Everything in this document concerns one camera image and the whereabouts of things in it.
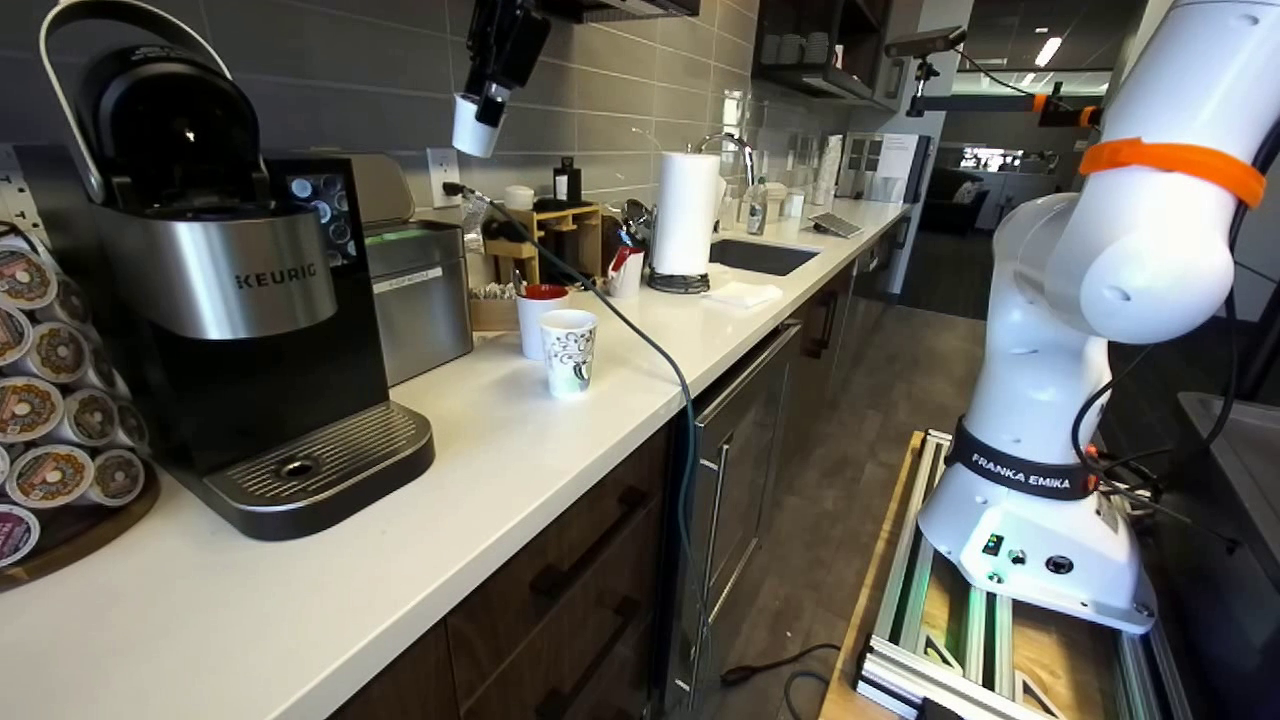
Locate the black bottle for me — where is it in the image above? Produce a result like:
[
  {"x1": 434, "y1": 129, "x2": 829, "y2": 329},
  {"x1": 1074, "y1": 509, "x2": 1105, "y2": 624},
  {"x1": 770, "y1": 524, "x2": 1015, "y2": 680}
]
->
[{"x1": 548, "y1": 154, "x2": 590, "y2": 214}]

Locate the white wall outlet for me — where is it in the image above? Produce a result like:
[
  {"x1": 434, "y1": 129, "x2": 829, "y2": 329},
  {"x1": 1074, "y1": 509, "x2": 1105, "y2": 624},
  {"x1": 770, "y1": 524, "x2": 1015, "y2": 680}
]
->
[{"x1": 425, "y1": 146, "x2": 469, "y2": 208}]

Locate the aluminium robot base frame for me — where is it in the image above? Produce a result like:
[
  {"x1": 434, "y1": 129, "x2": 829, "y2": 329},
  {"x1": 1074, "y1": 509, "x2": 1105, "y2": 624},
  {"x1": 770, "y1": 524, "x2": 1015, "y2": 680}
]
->
[{"x1": 818, "y1": 425, "x2": 1180, "y2": 720}]

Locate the white cup with pens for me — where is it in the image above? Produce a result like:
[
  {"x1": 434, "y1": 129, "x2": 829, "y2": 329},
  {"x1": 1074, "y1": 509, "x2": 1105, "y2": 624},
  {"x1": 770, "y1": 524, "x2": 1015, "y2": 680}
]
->
[{"x1": 603, "y1": 244, "x2": 648, "y2": 305}]

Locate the coffee pod carousel rack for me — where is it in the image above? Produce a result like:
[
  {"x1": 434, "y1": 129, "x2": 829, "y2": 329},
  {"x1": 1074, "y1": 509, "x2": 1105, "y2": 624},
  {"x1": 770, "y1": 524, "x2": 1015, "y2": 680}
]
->
[{"x1": 0, "y1": 139, "x2": 165, "y2": 592}]

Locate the wooden countertop organizer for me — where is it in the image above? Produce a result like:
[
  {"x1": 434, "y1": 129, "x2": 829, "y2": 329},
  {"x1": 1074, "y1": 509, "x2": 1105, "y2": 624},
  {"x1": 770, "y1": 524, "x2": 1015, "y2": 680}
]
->
[{"x1": 481, "y1": 197, "x2": 625, "y2": 289}]

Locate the white printed paper cup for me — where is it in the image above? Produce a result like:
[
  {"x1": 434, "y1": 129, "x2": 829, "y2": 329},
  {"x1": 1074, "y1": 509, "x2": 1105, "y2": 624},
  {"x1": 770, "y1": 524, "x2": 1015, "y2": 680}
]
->
[{"x1": 536, "y1": 305, "x2": 601, "y2": 404}]

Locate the white paper towel roll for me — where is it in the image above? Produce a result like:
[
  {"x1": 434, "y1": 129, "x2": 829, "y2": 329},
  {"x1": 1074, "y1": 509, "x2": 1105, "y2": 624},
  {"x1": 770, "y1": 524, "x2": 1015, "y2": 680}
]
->
[{"x1": 648, "y1": 149, "x2": 723, "y2": 280}]

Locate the black wire towel holder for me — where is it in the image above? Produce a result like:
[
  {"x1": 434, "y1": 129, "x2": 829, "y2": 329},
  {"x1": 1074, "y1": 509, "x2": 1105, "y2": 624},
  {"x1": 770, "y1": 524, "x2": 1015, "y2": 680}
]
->
[{"x1": 644, "y1": 270, "x2": 718, "y2": 300}]

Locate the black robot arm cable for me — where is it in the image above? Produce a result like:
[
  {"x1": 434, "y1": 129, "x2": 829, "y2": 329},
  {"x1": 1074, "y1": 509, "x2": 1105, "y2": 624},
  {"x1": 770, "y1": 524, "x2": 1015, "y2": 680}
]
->
[{"x1": 1063, "y1": 197, "x2": 1280, "y2": 524}]

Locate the dark wood kitchen cabinet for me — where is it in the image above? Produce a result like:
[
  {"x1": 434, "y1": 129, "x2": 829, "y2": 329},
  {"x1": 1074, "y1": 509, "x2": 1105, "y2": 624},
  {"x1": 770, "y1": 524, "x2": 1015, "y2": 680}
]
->
[{"x1": 330, "y1": 220, "x2": 927, "y2": 720}]

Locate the stainless steel countertop bin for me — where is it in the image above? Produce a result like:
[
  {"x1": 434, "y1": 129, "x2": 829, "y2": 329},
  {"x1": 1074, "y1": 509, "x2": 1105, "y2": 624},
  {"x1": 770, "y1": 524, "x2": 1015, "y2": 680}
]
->
[{"x1": 347, "y1": 154, "x2": 481, "y2": 392}]

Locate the black power cable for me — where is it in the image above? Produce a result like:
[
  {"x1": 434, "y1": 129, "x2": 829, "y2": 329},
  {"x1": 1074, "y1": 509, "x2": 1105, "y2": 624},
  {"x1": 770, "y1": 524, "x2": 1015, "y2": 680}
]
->
[{"x1": 440, "y1": 177, "x2": 714, "y2": 712}]

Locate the cardboard box of packets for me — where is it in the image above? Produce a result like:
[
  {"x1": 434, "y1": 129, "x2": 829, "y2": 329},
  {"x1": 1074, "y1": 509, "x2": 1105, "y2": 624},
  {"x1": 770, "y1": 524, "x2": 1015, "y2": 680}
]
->
[{"x1": 465, "y1": 284, "x2": 524, "y2": 342}]

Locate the orange strap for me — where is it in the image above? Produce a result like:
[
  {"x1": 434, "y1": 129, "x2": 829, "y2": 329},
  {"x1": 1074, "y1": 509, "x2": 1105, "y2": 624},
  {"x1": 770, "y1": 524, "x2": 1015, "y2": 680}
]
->
[{"x1": 1077, "y1": 134, "x2": 1274, "y2": 214}]

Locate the black silver Keurig coffee machine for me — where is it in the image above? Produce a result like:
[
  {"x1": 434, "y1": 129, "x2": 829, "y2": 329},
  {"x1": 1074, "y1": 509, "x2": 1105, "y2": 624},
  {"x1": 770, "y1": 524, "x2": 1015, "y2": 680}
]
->
[{"x1": 35, "y1": 0, "x2": 440, "y2": 545}]

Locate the dark kitchen sink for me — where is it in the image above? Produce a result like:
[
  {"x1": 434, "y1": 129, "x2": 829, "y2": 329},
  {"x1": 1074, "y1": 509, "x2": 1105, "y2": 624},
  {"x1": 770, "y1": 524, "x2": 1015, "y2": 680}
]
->
[{"x1": 709, "y1": 235, "x2": 826, "y2": 280}]

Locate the white cup with red rim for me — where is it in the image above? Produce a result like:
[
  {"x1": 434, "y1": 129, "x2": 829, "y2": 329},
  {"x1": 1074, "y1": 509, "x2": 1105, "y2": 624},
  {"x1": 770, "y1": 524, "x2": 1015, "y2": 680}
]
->
[{"x1": 513, "y1": 280, "x2": 574, "y2": 363}]

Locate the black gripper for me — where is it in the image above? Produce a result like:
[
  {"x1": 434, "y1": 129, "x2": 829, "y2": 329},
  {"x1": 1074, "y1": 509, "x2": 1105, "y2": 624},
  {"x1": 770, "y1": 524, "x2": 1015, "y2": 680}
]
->
[{"x1": 457, "y1": 0, "x2": 556, "y2": 137}]

